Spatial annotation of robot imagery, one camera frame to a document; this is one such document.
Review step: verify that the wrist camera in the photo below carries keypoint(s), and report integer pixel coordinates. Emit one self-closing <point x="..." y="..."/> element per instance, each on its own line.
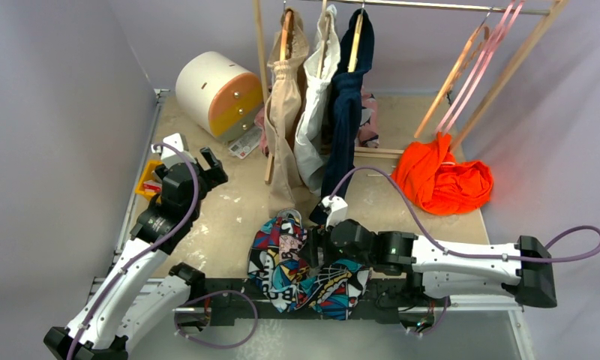
<point x="176" y="152"/>
<point x="336" y="209"/>

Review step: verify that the orange garment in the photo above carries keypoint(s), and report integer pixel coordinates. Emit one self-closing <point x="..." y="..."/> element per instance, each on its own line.
<point x="432" y="179"/>

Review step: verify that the navy hanging shorts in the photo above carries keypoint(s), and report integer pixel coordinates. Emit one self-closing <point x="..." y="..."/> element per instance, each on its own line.
<point x="345" y="105"/>

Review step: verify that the beige hanging shorts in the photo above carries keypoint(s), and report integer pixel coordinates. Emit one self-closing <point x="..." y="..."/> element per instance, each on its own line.
<point x="283" y="109"/>

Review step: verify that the white hanging shorts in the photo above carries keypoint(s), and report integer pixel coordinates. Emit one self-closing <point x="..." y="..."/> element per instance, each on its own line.
<point x="319" y="69"/>

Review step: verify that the pink patterned garment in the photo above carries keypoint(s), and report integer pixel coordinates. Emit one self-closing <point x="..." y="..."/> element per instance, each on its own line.
<point x="368" y="133"/>

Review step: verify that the wooden empty hanger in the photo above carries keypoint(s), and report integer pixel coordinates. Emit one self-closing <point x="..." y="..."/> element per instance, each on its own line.
<point x="470" y="49"/>

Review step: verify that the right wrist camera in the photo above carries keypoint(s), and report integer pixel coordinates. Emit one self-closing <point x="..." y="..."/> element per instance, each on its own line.
<point x="336" y="209"/>

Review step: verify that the paper label card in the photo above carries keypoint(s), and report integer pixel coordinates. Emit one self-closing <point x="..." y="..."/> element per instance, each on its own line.
<point x="246" y="143"/>

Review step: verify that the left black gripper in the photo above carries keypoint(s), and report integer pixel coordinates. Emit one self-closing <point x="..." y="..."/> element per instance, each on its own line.
<point x="214" y="175"/>

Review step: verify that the yellow plastic bin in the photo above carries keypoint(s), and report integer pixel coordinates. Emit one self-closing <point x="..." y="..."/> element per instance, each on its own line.
<point x="148" y="184"/>

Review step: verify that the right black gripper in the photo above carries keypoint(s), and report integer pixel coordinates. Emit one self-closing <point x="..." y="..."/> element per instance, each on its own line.
<point x="322" y="241"/>

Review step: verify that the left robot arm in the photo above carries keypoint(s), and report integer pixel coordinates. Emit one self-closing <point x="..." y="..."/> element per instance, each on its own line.
<point x="118" y="317"/>

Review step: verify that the wooden clothes rack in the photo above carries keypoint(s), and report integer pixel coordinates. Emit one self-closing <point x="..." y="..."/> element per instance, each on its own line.
<point x="549" y="16"/>

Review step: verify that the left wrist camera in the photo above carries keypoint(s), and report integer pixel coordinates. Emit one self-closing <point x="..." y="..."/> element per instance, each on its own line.
<point x="176" y="152"/>

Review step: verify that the pink plastic hanger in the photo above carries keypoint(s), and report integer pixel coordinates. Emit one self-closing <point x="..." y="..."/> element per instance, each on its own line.
<point x="481" y="65"/>

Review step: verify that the colourful comic print shorts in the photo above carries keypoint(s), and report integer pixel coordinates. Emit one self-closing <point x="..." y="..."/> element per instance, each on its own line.
<point x="287" y="281"/>

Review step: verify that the white round drawer cabinet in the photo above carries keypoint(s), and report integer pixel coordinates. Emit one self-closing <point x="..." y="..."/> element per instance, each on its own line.
<point x="219" y="95"/>

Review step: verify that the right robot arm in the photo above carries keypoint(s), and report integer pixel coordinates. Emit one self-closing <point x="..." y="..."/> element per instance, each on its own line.
<point x="521" y="270"/>

